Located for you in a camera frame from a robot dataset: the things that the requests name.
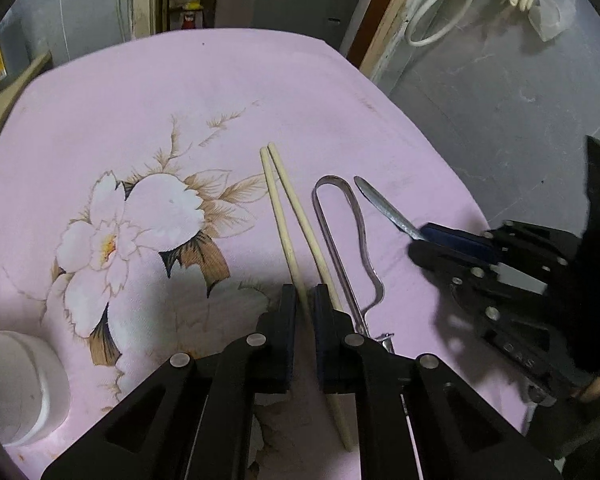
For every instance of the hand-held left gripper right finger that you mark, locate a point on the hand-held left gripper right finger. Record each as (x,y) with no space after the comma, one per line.
(325,330)

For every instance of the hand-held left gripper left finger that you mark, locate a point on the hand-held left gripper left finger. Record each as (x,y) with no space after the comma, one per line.
(286,330)

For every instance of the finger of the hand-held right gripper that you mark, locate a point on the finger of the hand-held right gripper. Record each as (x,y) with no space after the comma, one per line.
(460,242)
(445,265)

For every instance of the wooden chopstick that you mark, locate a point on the wooden chopstick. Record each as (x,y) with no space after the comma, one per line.
(300,215)
(282,225)

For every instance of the white plastic utensil holder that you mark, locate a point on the white plastic utensil holder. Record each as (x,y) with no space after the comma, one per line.
(20,385)

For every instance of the person's right hand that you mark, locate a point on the person's right hand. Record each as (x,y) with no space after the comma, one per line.
(597,390)

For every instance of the metal tongs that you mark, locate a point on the metal tongs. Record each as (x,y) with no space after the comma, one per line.
(366,325)

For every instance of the pink floral tablecloth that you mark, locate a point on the pink floral tablecloth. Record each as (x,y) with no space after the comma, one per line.
(180,110)

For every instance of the clear plastic cup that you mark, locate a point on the clear plastic cup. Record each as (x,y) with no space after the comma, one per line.
(552,15)

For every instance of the grey cabinet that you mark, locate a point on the grey cabinet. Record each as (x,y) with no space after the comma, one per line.
(300,0)

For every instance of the red bottle with yellow cap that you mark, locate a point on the red bottle with yellow cap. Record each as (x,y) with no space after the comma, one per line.
(190,20)

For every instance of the wooden door frame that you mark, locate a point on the wooden door frame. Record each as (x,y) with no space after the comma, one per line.
(390,35)

